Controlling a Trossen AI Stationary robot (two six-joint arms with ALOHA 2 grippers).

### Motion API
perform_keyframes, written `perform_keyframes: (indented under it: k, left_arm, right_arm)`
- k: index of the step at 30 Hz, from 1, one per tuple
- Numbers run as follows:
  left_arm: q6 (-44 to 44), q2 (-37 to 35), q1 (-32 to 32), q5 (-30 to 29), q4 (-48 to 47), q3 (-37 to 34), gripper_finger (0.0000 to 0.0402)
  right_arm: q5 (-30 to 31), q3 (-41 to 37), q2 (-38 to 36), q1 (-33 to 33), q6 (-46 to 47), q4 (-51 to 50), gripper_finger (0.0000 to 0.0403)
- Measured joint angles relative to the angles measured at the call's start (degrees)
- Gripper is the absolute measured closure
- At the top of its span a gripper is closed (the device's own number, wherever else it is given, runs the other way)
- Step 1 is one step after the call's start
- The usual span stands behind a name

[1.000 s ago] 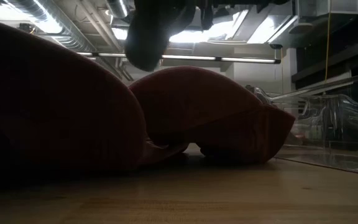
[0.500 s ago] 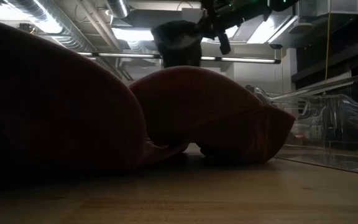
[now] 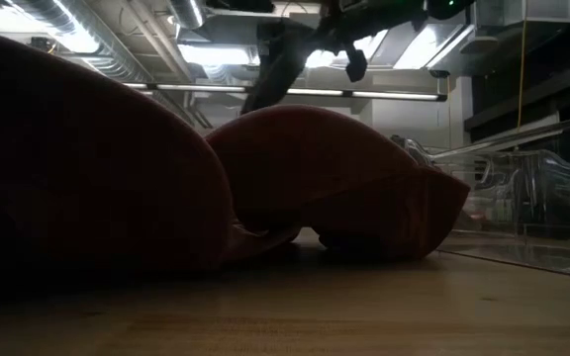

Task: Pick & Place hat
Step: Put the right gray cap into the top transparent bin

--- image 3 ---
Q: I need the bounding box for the yellow cable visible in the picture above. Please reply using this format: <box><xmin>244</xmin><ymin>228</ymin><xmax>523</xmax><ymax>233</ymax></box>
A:
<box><xmin>516</xmin><ymin>19</ymin><xmax>527</xmax><ymax>133</ymax></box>

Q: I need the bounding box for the dark green baseball cap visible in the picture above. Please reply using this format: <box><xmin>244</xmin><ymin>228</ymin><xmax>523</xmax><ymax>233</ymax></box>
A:
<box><xmin>239</xmin><ymin>29</ymin><xmax>319</xmax><ymax>116</ymax></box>

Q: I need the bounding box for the white ceiling duct box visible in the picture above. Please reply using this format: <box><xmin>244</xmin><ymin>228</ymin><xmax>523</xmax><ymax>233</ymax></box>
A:
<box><xmin>472</xmin><ymin>0</ymin><xmax>570</xmax><ymax>26</ymax></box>

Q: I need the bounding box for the black ceiling sensor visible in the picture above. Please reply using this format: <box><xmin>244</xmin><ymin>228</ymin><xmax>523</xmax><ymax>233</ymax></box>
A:
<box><xmin>30</xmin><ymin>37</ymin><xmax>58</xmax><ymax>54</ymax></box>

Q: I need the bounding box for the small silver ventilation duct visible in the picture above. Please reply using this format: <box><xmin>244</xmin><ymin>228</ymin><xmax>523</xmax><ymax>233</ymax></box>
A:
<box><xmin>168</xmin><ymin>0</ymin><xmax>206</xmax><ymax>30</ymax></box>

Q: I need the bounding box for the large silver ventilation duct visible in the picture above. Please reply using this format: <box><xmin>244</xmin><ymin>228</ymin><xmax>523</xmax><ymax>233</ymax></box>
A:
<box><xmin>10</xmin><ymin>0</ymin><xmax>147</xmax><ymax>83</ymax></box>

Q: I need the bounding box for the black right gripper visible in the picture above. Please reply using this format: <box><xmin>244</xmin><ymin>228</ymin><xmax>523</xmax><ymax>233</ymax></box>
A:
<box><xmin>314</xmin><ymin>0</ymin><xmax>429</xmax><ymax>83</ymax></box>

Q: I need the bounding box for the clear plastic bin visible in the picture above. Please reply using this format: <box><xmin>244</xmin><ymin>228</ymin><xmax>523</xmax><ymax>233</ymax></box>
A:
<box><xmin>391</xmin><ymin>112</ymin><xmax>570</xmax><ymax>282</ymax></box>

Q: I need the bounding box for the linear ceiling light bar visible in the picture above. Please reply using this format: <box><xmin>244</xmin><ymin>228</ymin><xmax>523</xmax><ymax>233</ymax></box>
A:
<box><xmin>121</xmin><ymin>82</ymin><xmax>448</xmax><ymax>103</ymax></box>

